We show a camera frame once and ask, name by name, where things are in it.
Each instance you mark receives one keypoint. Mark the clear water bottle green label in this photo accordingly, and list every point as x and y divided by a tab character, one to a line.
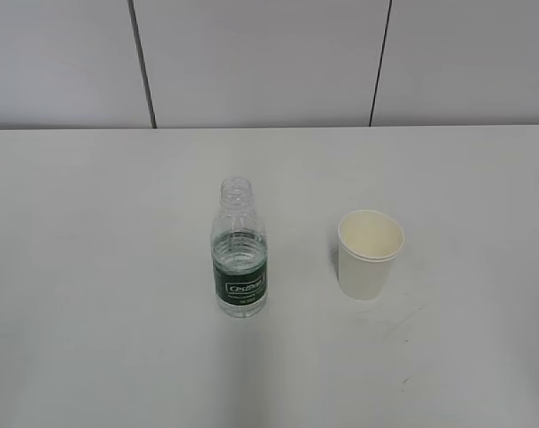
239	250

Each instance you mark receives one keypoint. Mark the white paper cup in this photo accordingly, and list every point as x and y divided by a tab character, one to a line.
370	235
362	279

